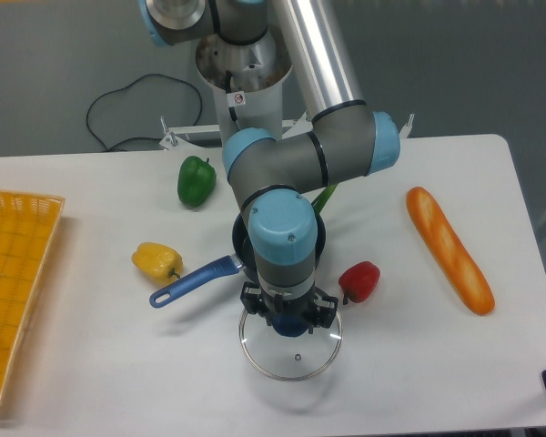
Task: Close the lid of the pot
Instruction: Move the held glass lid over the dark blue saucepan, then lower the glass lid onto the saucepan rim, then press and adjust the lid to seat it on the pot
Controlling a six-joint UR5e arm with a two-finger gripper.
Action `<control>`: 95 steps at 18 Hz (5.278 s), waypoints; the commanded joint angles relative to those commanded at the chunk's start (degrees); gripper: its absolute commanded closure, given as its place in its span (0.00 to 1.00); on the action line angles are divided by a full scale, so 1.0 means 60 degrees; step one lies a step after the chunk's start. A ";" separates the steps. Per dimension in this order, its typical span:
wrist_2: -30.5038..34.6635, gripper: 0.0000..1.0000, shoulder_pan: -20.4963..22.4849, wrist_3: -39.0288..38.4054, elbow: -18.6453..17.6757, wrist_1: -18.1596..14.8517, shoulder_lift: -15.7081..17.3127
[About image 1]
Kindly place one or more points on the orange baguette bread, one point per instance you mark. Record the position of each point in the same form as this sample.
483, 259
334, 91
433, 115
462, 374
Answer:
446, 248

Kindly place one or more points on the green bell pepper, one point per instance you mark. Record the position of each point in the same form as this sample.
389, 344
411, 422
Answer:
196, 181

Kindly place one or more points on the yellow bell pepper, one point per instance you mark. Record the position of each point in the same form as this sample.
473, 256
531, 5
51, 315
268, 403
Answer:
158, 261

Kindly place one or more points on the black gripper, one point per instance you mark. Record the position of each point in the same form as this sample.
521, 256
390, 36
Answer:
267, 300

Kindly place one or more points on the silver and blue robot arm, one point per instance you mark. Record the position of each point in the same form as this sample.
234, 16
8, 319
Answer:
292, 120

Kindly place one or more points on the glass pot lid blue knob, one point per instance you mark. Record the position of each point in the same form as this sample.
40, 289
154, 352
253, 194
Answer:
284, 358

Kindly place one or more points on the red bell pepper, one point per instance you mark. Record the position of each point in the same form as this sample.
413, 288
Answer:
358, 282

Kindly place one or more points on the yellow woven basket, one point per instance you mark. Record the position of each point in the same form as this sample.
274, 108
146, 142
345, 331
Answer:
28, 224

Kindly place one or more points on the green scallion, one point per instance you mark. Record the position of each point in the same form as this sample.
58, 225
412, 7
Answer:
321, 200

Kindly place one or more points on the dark blue saucepan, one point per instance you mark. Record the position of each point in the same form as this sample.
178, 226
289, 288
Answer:
282, 249

